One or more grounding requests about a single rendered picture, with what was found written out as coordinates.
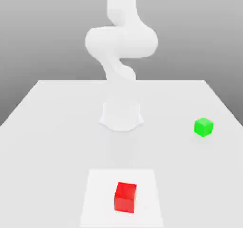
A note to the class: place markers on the small red cube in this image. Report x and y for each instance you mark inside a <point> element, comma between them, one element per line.
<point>125,197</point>

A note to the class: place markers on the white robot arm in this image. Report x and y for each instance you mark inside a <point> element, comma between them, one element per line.
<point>121,41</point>

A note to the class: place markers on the small green cube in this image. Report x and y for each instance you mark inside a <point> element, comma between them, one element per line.
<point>203,127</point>

